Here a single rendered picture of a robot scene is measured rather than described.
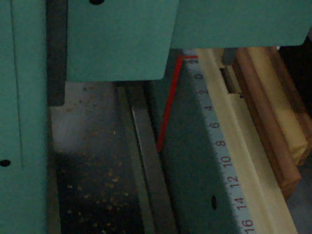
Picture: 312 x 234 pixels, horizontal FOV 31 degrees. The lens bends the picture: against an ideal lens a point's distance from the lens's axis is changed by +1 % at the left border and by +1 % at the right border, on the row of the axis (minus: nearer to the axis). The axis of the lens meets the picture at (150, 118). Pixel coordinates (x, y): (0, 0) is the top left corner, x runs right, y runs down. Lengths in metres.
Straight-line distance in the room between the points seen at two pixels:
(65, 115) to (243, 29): 0.28
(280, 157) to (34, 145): 0.21
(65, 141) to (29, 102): 0.27
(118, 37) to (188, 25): 0.08
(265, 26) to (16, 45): 0.22
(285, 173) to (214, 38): 0.13
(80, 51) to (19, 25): 0.08
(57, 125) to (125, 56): 0.26
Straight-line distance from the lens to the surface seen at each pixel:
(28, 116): 0.41
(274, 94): 0.54
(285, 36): 0.51
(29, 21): 0.35
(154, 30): 0.41
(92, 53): 0.42
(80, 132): 0.67
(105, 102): 0.70
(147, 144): 0.65
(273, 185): 0.49
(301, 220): 0.53
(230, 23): 0.48
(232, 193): 0.45
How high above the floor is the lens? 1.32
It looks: 48 degrees down
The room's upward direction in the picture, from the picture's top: 11 degrees clockwise
